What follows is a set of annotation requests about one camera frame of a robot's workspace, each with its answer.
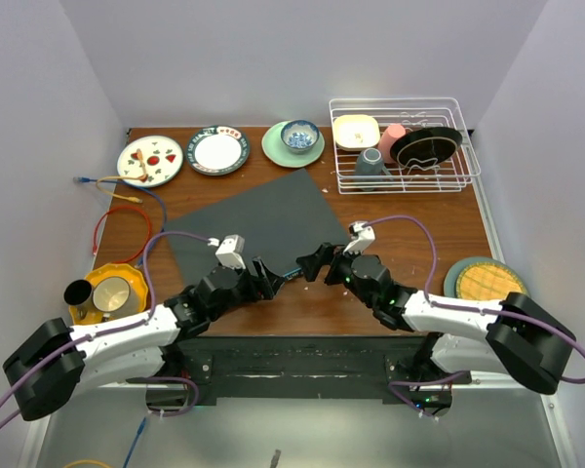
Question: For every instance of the light green plate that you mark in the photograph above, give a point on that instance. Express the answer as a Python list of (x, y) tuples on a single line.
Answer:
[(277, 152)]

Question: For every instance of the white plate dark green rim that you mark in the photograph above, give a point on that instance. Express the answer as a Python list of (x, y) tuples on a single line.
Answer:
[(217, 150)]

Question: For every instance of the blue white patterned bowl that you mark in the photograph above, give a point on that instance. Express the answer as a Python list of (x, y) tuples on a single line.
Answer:
[(299, 136)]

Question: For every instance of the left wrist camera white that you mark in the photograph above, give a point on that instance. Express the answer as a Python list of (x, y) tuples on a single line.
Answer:
[(229, 252)]

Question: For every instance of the white wire dish rack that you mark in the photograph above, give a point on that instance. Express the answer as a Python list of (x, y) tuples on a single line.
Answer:
[(413, 113)]

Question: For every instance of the aluminium frame rail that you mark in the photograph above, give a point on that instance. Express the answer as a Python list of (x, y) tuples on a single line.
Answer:
[(491, 422)]

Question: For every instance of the grey plate with yellow mat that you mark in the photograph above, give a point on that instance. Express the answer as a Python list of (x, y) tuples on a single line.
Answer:
[(482, 278)]

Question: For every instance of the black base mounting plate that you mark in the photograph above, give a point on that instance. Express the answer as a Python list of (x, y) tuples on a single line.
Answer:
[(209, 368)]

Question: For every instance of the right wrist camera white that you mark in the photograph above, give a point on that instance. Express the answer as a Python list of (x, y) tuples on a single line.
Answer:
[(361, 237)]

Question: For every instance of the yellow scalloped plate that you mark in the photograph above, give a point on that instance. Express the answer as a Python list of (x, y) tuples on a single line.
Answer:
[(90, 316)]

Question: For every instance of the cream square plate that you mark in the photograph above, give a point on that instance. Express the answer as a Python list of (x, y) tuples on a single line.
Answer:
[(355, 132)]

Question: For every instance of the black network switch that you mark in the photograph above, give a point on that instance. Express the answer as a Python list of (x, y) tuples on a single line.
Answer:
[(279, 220)]

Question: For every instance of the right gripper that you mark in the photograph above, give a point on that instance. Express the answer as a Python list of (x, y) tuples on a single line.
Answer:
[(326, 254)]

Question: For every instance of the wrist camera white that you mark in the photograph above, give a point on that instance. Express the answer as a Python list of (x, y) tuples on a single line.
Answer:
[(229, 252), (361, 237)]

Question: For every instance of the white strawberry pattern plate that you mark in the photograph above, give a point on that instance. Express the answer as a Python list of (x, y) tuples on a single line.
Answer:
[(150, 161)]

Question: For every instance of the grey mug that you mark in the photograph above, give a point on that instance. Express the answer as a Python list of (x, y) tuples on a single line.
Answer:
[(371, 172)]

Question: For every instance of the black round plate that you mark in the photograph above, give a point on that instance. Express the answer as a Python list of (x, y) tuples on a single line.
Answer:
[(425, 148)]

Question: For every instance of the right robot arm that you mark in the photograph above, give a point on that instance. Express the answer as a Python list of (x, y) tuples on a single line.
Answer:
[(513, 335)]

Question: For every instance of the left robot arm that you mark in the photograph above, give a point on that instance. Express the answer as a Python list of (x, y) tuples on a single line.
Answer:
[(55, 360)]

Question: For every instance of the black cup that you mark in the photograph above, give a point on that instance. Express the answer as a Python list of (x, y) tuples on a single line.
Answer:
[(79, 293)]

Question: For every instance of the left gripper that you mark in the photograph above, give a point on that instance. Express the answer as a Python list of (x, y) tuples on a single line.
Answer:
[(264, 286)]

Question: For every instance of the pink cup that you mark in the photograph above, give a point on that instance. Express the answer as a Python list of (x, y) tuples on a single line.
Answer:
[(390, 135)]

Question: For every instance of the beige bowl on yellow plate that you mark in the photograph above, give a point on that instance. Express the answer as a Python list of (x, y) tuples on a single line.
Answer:
[(115, 297)]

